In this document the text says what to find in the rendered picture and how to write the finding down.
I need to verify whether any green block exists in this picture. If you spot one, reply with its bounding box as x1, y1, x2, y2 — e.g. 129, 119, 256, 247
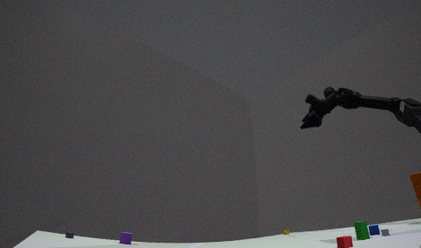
354, 221, 368, 231
355, 229, 370, 240

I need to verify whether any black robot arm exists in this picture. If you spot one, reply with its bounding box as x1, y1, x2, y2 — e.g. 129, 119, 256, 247
305, 87, 421, 134

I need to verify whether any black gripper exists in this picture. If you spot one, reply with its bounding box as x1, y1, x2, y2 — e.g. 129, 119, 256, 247
300, 99, 331, 129

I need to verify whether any small blue cube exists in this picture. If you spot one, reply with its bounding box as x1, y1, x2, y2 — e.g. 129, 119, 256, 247
369, 225, 380, 236

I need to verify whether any purple block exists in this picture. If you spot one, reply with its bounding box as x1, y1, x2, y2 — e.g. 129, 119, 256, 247
120, 232, 132, 244

